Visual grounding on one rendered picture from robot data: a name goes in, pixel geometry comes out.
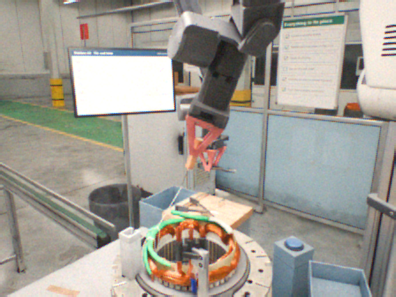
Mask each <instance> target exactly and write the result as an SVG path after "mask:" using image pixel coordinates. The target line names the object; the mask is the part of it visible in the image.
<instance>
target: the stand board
mask: <svg viewBox="0 0 396 297"><path fill-rule="evenodd" d="M201 194H204V193H203V192H199V193H198V194H195V195H193V196H191V197H192V198H196V197H197V196H200V195H201ZM222 199H223V198H218V197H216V196H212V195H208V196H206V197H205V198H203V199H201V200H200V201H199V203H200V204H202V205H203V206H204V207H205V208H206V209H209V210H211V211H216V212H218V214H217V213H211V214H212V215H214V218H215V219H219V220H221V221H222V222H225V223H226V224H228V225H229V226H230V227H231V228H232V229H233V230H235V229H236V228H237V227H238V226H239V225H241V224H242V223H243V222H245V221H246V219H248V218H249V217H251V216H252V215H253V208H252V207H248V206H246V205H244V204H239V203H237V202H231V201H229V200H225V205H223V206H222V207H220V208H218V207H217V205H218V202H220V200H222ZM186 202H189V198H187V199H185V200H184V201H183V202H180V203H179V204H178V205H183V204H186ZM188 208H189V209H201V208H199V207H196V206H195V205H194V204H192V205H191V206H190V207H188ZM172 209H173V210H175V206H173V207H171V208H170V209H169V210H168V211H167V210H165V211H164V212H163V213H162V217H164V218H163V220H164V221H166V220H168V219H171V218H176V217H180V216H176V215H172V214H171V210H172ZM166 211H167V212H166ZM165 213H166V215H165V216H164V214H165ZM207 217H212V216H211V215H207Z"/></svg>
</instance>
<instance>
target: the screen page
mask: <svg viewBox="0 0 396 297"><path fill-rule="evenodd" d="M72 65H73V77H74V84H75V89H76V102H77V108H78V115H93V114H104V113H115V112H136V111H147V110H174V107H173V85H172V74H171V60H170V59H169V57H168V55H167V51H154V50H86V49H72Z"/></svg>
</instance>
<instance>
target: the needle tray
mask: <svg viewBox="0 0 396 297"><path fill-rule="evenodd" d="M308 297H372V296H371V292H370V290H369V285H368V283H367V279H366V277H365V272H364V271H363V270H360V269H356V268H350V267H346V266H339V265H336V264H332V263H323V262H316V261H312V260H309V263H308Z"/></svg>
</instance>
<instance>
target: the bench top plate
mask: <svg viewBox="0 0 396 297"><path fill-rule="evenodd" d="M138 230H139V231H140V232H141V234H142V233H144V232H147V231H148V230H149V229H148V228H145V227H142V228H139V229H138ZM119 251H120V243H119V239H118V240H115V241H114V242H111V243H110V244H109V245H106V246H105V247H102V248H99V249H98V250H97V251H95V252H93V253H91V254H89V255H86V256H84V257H82V258H80V259H78V260H77V261H75V262H74V263H70V264H69V265H66V266H65V267H63V268H62V269H60V270H57V271H54V272H53V273H50V274H49V275H48V276H46V277H45V278H41V279H39V280H37V281H36V282H34V283H33V284H30V285H28V286H25V287H24V288H21V289H20V290H18V291H17V292H16V293H12V294H10V295H8V296H5V297H71V296H68V295H64V294H59V293H53V292H50V291H47V290H46V289H47V288H48V287H49V286H50V285H53V286H59V287H62V288H67V289H70V290H73V291H80V293H79V295H77V296H76V297H110V289H111V288H112V284H111V279H110V275H111V274H115V270H113V269H112V266H111V265H112V264H113V262H114V259H115V258H116V256H117V255H118V252H119Z"/></svg>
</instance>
